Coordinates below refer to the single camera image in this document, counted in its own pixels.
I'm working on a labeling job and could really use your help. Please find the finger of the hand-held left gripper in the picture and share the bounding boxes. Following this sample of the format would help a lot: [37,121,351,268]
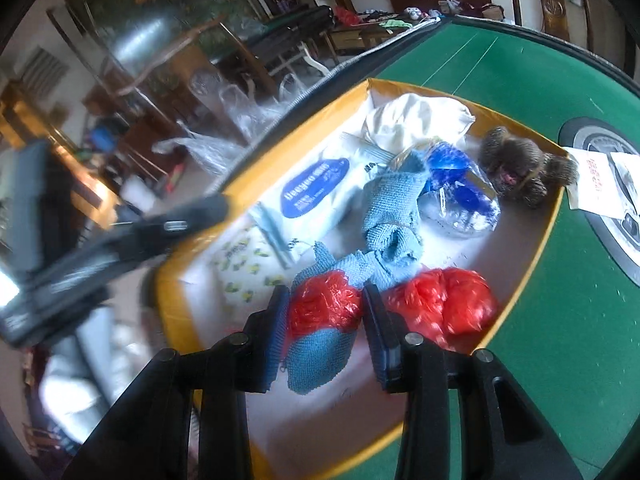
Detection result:
[107,194,232,266]

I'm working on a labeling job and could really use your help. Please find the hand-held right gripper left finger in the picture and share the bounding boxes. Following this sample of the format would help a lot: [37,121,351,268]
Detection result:
[62,284,293,480]

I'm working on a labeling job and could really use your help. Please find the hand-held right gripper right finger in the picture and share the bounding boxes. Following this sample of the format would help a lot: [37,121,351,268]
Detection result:
[361,282,583,480]

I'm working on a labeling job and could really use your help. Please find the red plastic bag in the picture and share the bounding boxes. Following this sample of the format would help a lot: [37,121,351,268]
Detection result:
[390,267,501,351]
[287,270,363,336]

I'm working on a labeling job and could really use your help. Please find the lemon print tissue pack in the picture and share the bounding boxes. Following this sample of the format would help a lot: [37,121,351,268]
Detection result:
[207,225,311,311]

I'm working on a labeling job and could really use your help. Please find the white wet wipes pack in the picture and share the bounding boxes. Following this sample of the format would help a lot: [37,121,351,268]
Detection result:
[248,132,396,241]

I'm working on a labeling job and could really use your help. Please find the yellow cardboard box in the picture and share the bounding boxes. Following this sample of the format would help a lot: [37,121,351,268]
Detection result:
[155,77,568,476]

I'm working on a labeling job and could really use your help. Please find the blue clear plastic bag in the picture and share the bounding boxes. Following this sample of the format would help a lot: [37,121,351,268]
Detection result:
[417,140,501,236]

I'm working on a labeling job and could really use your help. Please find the white cloth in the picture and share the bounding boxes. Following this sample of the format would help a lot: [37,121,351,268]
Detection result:
[362,92,476,153]

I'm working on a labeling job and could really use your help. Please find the brown knit sock bundle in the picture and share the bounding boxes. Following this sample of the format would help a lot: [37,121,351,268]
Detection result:
[477,126,581,208]

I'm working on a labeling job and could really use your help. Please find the wooden chair silver emblem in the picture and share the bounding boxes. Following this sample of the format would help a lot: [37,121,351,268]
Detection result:
[115,15,251,126]

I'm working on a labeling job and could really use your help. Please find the large framed green painting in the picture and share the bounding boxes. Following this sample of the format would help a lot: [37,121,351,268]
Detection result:
[62,0,271,81]

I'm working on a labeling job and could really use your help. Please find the black green game table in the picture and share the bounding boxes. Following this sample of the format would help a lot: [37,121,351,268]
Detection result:
[245,5,336,66]

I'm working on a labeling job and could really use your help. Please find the wooden coffee table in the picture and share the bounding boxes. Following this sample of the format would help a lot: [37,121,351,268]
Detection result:
[327,22,416,56]

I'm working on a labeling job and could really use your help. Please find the round table control disc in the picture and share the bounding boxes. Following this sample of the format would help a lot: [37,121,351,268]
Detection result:
[557,117,640,288]

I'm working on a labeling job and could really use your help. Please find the white paper red print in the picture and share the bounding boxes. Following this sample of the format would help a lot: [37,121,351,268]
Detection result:
[565,147,626,218]

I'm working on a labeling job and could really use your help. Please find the white paper packet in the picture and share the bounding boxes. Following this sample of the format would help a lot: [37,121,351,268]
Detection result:
[607,152,640,221]

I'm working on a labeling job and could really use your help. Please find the wooden armchair carved emblem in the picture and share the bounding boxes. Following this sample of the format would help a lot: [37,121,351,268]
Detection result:
[495,0,596,43]

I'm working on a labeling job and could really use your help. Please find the white wall radiator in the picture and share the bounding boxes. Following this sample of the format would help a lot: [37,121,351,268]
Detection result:
[20,45,68,98]

